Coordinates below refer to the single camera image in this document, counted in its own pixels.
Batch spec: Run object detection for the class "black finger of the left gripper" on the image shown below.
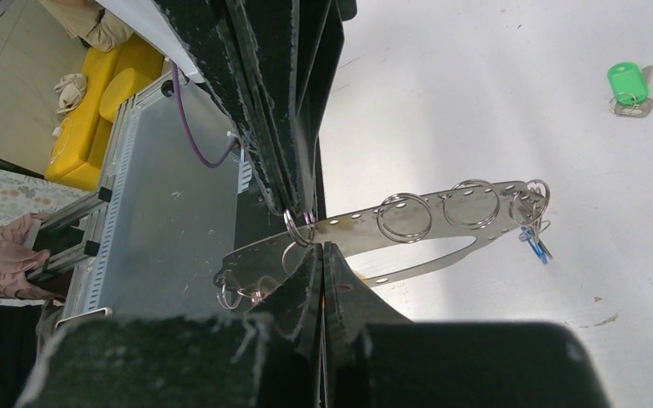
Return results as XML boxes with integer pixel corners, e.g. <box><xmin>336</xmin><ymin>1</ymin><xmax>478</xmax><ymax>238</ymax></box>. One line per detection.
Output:
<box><xmin>281</xmin><ymin>1</ymin><xmax>344</xmax><ymax>216</ymax></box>
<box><xmin>156</xmin><ymin>1</ymin><xmax>304</xmax><ymax>215</ymax></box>

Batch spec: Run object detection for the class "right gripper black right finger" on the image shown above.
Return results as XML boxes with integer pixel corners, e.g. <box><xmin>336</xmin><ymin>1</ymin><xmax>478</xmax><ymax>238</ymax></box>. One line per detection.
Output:
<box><xmin>323</xmin><ymin>243</ymin><xmax>610</xmax><ymax>407</ymax></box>

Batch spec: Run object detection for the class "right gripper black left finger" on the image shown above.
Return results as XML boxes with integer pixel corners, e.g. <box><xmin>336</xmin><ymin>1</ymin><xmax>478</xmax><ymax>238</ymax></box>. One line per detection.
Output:
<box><xmin>17</xmin><ymin>245</ymin><xmax>323</xmax><ymax>407</ymax></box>

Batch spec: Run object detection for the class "blue tagged key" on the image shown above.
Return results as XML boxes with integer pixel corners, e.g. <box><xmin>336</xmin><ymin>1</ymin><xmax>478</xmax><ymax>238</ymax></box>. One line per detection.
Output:
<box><xmin>520</xmin><ymin>226</ymin><xmax>553</xmax><ymax>265</ymax></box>

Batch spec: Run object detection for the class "yellow sofa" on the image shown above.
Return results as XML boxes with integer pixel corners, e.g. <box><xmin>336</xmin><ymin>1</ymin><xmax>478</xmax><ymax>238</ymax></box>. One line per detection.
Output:
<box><xmin>44</xmin><ymin>34</ymin><xmax>164</xmax><ymax>191</ymax></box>

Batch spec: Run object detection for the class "green tagged key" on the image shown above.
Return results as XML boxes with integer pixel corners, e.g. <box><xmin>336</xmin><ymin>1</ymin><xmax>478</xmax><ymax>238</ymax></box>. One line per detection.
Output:
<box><xmin>606</xmin><ymin>62</ymin><xmax>653</xmax><ymax>118</ymax></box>

